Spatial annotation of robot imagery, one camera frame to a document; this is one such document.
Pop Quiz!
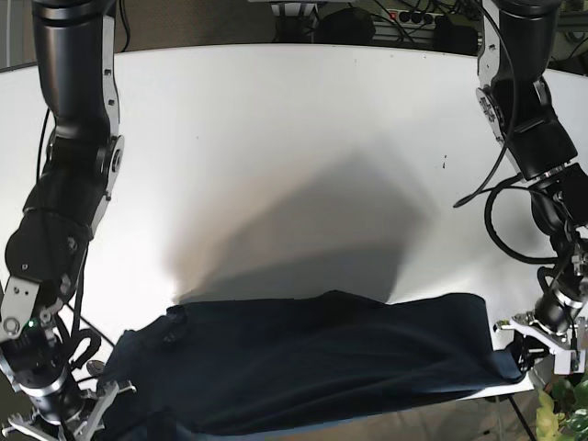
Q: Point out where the green potted plant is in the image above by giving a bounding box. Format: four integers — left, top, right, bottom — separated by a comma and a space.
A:
536, 373, 587, 441

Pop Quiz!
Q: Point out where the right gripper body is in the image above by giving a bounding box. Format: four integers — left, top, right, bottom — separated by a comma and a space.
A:
1, 317, 136, 440

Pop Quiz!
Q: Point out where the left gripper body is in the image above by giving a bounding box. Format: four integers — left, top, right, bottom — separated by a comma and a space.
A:
493, 266, 587, 374

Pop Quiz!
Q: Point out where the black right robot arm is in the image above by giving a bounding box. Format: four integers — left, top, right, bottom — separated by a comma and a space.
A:
1, 1, 132, 440

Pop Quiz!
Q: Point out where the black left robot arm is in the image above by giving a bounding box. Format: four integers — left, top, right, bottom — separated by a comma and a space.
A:
473, 1, 587, 375

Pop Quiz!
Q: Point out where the dark navy blue T-shirt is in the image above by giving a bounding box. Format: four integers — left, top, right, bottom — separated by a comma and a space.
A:
98, 291, 523, 440

